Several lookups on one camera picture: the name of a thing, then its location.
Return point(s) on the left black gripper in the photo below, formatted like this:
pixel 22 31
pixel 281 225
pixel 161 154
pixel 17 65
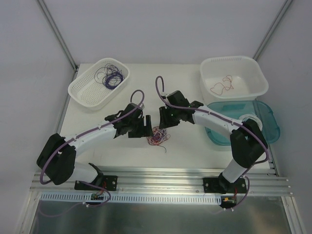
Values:
pixel 137 128

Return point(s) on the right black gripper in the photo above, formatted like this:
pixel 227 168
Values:
pixel 169 117

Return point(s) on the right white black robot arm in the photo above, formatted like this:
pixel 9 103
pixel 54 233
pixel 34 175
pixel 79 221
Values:
pixel 246 139

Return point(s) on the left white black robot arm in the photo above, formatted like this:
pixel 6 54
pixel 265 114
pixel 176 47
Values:
pixel 57 159

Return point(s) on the teal transparent plastic bin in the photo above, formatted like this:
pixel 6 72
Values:
pixel 256 110

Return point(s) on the white perforated basket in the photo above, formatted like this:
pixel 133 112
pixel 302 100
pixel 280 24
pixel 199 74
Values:
pixel 99 84

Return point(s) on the white plastic tub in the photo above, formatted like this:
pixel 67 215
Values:
pixel 231 78

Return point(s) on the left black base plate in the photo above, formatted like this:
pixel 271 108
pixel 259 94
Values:
pixel 108 182

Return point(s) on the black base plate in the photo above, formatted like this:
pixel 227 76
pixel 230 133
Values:
pixel 108 182
pixel 222 186

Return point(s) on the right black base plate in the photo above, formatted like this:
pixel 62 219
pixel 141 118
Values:
pixel 222 186

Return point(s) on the aluminium mounting rail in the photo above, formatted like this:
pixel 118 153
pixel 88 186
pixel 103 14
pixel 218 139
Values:
pixel 264 182

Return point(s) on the white slotted cable duct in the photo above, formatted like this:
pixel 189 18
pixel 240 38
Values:
pixel 132 198

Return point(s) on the left aluminium frame post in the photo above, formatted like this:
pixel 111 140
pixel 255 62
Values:
pixel 52 24

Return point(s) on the aluminium frame post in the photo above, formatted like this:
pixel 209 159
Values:
pixel 52 24
pixel 272 28

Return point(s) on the right aluminium frame post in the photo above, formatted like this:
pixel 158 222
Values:
pixel 272 28

